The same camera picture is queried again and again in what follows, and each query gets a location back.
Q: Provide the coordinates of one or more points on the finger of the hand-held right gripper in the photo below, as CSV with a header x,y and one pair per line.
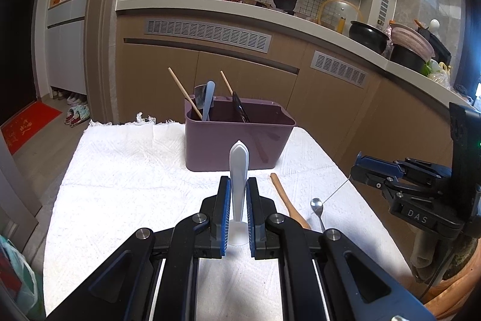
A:
x,y
375,170
424,168

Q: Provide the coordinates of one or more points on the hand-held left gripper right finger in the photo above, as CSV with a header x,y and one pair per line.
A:
x,y
251,219

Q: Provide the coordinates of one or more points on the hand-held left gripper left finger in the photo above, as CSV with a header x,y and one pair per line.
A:
x,y
225,215

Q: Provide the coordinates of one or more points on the white plastic spoon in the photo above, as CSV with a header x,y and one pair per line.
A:
x,y
238,174

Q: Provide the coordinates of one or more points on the purple utensil holder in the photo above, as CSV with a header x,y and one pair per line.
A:
x,y
225,144

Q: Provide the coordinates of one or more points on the light blue plastic spatula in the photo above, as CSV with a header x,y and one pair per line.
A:
x,y
208,99

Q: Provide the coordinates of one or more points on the metal spatula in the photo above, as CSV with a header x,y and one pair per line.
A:
x,y
198,93

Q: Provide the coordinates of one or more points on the person's right hand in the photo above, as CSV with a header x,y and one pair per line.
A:
x,y
424,257

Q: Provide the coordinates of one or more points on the wooden spoon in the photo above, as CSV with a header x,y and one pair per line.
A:
x,y
285,198

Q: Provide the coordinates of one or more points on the small metal spoon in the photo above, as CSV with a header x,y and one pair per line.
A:
x,y
316,206

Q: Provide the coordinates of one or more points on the brown kitchen cabinet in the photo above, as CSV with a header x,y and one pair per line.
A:
x,y
338,110

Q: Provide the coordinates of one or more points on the clear plastic bag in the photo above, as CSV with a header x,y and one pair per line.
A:
x,y
445,78

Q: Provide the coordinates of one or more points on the white textured tablecloth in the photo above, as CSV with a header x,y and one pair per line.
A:
x,y
131,174

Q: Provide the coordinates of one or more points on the short grey vent grille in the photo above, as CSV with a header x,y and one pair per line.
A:
x,y
338,67

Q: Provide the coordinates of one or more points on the black pot under colander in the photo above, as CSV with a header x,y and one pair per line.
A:
x,y
407,59

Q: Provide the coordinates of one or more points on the black box appliance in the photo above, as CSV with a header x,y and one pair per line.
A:
x,y
439,46

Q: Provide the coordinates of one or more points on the pink plastic colander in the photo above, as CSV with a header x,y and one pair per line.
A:
x,y
413,39

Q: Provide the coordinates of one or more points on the orange cloth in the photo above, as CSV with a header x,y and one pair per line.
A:
x,y
462,294

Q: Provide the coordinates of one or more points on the wooden chopstick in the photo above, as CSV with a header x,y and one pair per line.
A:
x,y
226,82
180,88

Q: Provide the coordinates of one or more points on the black cooking pot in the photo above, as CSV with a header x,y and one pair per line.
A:
x,y
366,37

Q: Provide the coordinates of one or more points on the yellow bottle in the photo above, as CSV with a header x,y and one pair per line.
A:
x,y
341,25

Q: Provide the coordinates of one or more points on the glass pot lid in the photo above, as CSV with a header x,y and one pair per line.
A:
x,y
340,10

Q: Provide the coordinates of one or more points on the patterned slipper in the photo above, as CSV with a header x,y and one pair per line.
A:
x,y
83,113
72,118

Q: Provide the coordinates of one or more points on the long grey vent grille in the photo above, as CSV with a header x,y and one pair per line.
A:
x,y
206,33

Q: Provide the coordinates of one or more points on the white shoe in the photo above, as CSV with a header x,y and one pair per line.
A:
x,y
75,100

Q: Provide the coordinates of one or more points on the white stone countertop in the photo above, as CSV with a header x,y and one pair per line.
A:
x,y
225,9

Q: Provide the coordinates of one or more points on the colourful plastic bag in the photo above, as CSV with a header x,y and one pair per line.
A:
x,y
18,268

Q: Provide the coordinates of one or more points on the red door mat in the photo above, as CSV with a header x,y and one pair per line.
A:
x,y
30,125

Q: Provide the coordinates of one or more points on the white shoe cabinet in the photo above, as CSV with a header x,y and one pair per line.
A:
x,y
67,50

